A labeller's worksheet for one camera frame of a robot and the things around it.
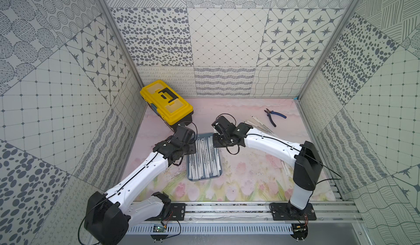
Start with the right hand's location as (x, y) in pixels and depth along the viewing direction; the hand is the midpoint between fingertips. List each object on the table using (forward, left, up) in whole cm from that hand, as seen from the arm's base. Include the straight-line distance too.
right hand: (216, 143), depth 84 cm
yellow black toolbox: (+19, +26, +6) cm, 33 cm away
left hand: (-2, +13, +3) cm, 14 cm away
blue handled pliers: (+30, -36, -12) cm, 48 cm away
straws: (-6, +6, -11) cm, 14 cm away
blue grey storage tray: (+10, +10, -10) cm, 17 cm away
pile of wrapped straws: (+23, -26, -13) cm, 37 cm away
